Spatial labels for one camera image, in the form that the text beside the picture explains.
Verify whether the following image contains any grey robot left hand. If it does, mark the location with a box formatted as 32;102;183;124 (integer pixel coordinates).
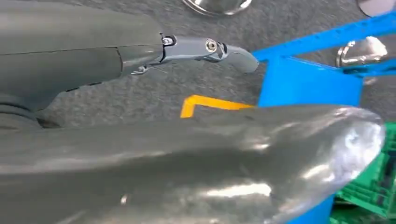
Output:
0;0;259;112

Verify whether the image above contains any pale plastic mailer parcel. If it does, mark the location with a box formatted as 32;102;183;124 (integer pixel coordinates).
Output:
0;105;386;224

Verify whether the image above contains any yellow floor tape mark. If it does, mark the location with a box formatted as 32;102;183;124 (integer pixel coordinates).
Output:
180;95;255;119

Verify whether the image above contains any blue metal table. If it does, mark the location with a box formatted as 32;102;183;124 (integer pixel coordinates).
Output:
252;11;396;224

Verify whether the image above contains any green plastic crate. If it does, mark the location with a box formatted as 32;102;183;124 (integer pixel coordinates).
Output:
329;122;396;224

